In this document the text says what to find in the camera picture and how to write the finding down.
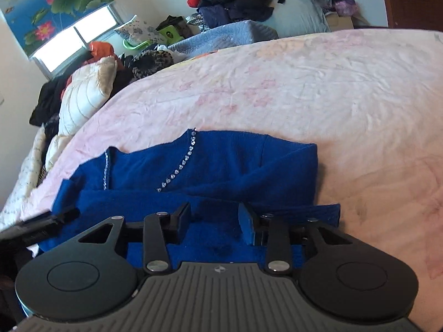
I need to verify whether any floral grey white pillow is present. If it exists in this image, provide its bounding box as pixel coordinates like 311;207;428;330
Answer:
114;15;167;46

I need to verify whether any dark navy jacket on pile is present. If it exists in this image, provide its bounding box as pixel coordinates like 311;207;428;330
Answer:
197;0;273;28

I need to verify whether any orange garment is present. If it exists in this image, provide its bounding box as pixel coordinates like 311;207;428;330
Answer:
60;41;125;99

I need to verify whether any leopard print garment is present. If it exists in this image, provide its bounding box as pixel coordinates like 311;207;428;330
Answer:
129;50;173;79

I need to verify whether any light blue fleece blanket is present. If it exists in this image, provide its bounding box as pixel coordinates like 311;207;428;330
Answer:
168;20;279;57

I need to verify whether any purple bag on floor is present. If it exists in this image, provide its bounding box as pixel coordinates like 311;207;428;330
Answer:
333;0;358;17

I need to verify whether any black garment by window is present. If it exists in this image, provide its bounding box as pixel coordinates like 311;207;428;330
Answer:
29;49;92;127

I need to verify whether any blue knit sweater with rhinestones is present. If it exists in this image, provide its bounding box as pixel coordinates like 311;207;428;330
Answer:
40;130;340;268

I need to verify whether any pink floral bed sheet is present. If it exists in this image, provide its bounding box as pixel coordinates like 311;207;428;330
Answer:
0;28;443;332

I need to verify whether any white floral quilt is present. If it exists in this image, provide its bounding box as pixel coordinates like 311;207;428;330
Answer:
1;125;46;230

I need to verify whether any cream quilted puffer jacket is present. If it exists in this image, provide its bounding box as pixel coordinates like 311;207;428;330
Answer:
45;56;118;171

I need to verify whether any lotus flower roller blind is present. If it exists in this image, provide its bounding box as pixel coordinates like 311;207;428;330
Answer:
1;0;113;57

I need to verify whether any green plastic item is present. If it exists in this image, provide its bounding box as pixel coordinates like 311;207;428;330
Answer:
122;25;184;50

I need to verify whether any brown wooden door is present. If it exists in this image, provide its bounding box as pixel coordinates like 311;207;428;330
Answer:
378;0;443;32

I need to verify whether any window with metal frame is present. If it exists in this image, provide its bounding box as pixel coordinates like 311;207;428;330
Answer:
32;5;122;79

